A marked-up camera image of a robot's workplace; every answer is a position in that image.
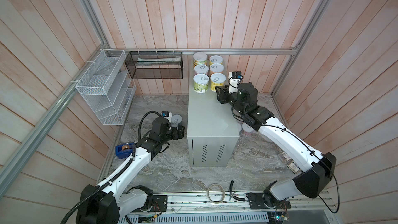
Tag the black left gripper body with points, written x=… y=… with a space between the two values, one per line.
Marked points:
x=171 y=134

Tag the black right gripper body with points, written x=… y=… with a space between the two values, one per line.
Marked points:
x=230 y=99

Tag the floor can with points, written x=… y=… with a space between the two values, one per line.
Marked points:
x=176 y=119
x=217 y=79
x=200 y=83

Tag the pink label can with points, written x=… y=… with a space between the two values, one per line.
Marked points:
x=216 y=68

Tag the yellow label can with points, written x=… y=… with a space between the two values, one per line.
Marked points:
x=216 y=60

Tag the tall yellow peach can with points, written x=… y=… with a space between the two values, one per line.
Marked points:
x=200 y=58

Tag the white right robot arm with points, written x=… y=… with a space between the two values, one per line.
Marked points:
x=317 y=168

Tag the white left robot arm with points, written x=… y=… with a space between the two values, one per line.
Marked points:
x=107 y=202

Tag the white lid can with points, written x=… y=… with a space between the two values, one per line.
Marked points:
x=247 y=129

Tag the blue tape dispenser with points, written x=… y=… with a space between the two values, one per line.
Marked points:
x=122 y=151

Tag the grey metal cabinet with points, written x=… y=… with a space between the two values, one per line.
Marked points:
x=212 y=132

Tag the clear tape roll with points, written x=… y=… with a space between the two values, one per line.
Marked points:
x=215 y=194

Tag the small card box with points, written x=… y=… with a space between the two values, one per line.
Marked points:
x=288 y=161

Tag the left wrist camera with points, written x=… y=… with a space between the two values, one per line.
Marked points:
x=167 y=115

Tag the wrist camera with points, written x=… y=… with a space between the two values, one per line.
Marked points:
x=167 y=115
x=234 y=79

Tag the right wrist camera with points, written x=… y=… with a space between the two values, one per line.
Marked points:
x=234 y=79

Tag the black mesh wall basket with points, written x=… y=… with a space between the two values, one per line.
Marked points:
x=155 y=64

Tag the white wire mesh rack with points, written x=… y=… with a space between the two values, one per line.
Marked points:
x=107 y=89

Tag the black handled pliers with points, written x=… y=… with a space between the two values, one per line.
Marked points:
x=233 y=195

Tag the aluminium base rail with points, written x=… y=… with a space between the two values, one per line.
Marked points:
x=195 y=208

